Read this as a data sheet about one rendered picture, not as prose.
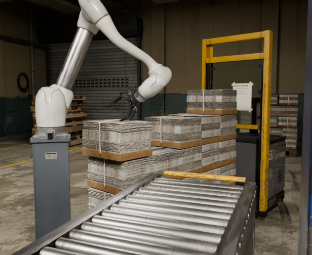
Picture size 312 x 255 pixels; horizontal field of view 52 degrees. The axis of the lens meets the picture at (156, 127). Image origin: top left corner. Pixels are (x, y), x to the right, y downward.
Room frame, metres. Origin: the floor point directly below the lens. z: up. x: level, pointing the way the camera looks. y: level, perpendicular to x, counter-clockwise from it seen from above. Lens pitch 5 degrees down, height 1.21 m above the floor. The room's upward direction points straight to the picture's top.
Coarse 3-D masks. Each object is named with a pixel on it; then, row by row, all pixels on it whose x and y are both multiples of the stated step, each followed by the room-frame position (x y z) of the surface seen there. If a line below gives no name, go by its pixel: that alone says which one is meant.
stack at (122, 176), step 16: (208, 144) 2.66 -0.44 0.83; (96, 160) 2.11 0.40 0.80; (112, 160) 2.00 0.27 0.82; (128, 160) 1.97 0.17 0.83; (144, 160) 2.07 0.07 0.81; (160, 160) 2.19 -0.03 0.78; (176, 160) 2.34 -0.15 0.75; (192, 160) 2.50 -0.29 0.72; (208, 160) 2.66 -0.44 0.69; (96, 176) 2.11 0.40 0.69; (112, 176) 2.01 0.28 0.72; (128, 176) 1.96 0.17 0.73; (144, 176) 2.07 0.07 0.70; (96, 192) 2.12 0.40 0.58
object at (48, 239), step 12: (144, 180) 1.59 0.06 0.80; (120, 192) 1.38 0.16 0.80; (132, 192) 1.40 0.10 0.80; (108, 204) 1.22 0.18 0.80; (84, 216) 1.09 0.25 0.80; (60, 228) 0.99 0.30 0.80; (72, 228) 0.99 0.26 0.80; (36, 240) 0.90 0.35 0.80; (48, 240) 0.90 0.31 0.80; (24, 252) 0.83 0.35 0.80; (36, 252) 0.84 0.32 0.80
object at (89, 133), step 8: (88, 120) 2.16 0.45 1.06; (96, 120) 2.14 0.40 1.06; (104, 120) 2.16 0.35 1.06; (112, 120) 2.18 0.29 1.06; (88, 128) 2.10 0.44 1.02; (96, 128) 2.04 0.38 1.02; (88, 136) 2.10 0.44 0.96; (96, 136) 2.04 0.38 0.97; (88, 144) 2.09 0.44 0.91; (96, 144) 2.04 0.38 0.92
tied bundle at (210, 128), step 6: (204, 120) 2.62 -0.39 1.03; (210, 120) 2.68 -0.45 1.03; (216, 120) 2.75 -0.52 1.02; (204, 126) 2.62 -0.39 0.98; (210, 126) 2.68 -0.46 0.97; (216, 126) 2.76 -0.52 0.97; (204, 132) 2.61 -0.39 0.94; (210, 132) 2.68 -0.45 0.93; (216, 132) 2.74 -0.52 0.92; (204, 138) 2.62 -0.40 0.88
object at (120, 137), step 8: (136, 120) 2.19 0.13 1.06; (104, 128) 1.99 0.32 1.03; (112, 128) 1.94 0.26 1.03; (120, 128) 1.90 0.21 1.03; (128, 128) 1.94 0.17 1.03; (136, 128) 1.99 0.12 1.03; (144, 128) 2.05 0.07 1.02; (104, 136) 1.99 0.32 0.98; (112, 136) 1.94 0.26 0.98; (120, 136) 1.89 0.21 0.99; (128, 136) 1.95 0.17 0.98; (136, 136) 2.00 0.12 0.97; (144, 136) 2.06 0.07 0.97; (104, 144) 1.98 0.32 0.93; (112, 144) 1.93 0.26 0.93; (120, 144) 1.90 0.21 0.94; (128, 144) 1.95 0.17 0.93; (136, 144) 2.00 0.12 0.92; (144, 144) 2.06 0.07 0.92; (112, 152) 1.94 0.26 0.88; (120, 152) 1.89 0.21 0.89; (128, 152) 1.94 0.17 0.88
